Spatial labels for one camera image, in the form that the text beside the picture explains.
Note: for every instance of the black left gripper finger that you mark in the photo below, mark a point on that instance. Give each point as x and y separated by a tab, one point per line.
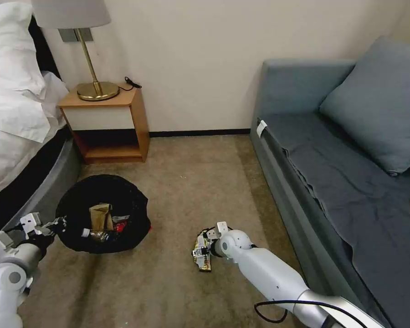
58	222
56	231

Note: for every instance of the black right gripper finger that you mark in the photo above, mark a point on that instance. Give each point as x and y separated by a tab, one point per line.
203	238
199	253

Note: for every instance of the yellow black snack wrapper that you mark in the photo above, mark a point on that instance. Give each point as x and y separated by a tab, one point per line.
204	263

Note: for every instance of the trash bin with black bag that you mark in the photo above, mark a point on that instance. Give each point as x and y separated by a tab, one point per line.
130	205

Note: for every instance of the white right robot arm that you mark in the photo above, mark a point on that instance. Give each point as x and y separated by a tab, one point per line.
270	270

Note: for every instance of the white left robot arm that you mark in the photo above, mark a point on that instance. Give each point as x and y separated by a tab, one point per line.
7	263

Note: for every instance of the clear plastic bottle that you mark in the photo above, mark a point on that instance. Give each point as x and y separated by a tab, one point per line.
95	235

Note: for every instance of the grey bed base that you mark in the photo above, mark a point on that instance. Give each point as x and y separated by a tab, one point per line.
44	184

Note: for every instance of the crumpled brown paper bag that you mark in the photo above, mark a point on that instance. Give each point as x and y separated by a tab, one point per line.
100	216

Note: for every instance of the red snack wrapper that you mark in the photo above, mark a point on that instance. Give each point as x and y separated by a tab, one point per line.
120	225

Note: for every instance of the white duvet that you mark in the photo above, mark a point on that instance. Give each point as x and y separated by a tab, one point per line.
13	130

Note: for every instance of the black baseboard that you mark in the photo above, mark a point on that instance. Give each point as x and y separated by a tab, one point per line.
198	133

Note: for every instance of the wooden nightstand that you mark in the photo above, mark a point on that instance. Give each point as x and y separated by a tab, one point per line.
106	114

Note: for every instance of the white sofa tag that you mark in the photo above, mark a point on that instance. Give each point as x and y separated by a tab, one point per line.
261	128

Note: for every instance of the dark blue sofa sheet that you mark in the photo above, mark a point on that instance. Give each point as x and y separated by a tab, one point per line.
355	198

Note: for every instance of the brass table lamp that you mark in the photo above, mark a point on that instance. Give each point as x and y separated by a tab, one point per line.
89	61

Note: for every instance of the black headboard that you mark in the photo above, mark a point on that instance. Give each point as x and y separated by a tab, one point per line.
46	51

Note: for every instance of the grey blue sofa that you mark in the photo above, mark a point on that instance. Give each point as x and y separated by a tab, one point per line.
294	89

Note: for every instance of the white pillow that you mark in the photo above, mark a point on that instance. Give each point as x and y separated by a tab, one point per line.
10	51

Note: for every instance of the blue sofa cushion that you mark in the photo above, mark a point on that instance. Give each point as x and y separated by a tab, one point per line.
379	109

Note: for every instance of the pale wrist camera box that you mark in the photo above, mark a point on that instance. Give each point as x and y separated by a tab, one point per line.
211	234

